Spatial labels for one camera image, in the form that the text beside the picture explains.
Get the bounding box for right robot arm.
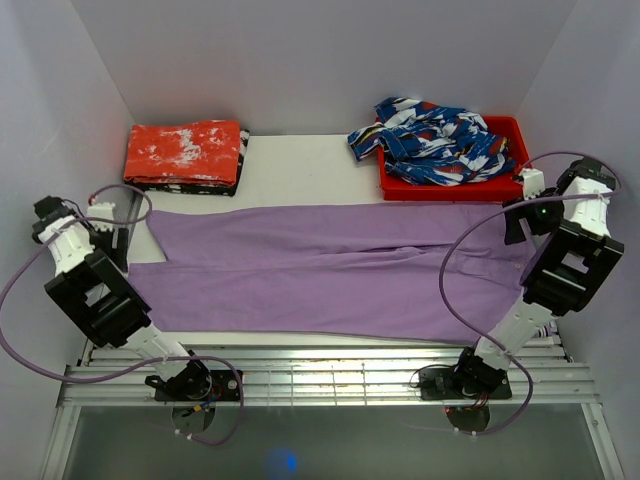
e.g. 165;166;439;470
451;156;624;397

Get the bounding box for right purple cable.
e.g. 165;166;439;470
407;151;626;437

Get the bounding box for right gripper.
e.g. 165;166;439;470
502;188;566;245

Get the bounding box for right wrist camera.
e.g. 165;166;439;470
514;168;546;200

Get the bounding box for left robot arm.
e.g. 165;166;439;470
32;196;214;401

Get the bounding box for purple cable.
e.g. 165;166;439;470
407;151;626;437
0;184;246;446

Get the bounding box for purple trousers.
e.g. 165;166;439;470
129;203;534;343

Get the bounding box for blue patterned trousers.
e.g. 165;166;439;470
347;97;516;187

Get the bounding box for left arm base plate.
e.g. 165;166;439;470
153;370;240;403

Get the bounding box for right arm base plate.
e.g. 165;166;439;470
409;364;513;400

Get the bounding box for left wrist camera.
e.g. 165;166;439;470
86;201;116;233

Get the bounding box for red plastic bin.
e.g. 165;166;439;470
376;116;529;203

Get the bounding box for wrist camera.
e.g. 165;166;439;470
86;201;116;233
514;168;546;200

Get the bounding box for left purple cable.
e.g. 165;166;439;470
0;184;246;446

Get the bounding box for aluminium frame rail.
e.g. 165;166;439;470
44;336;624;479

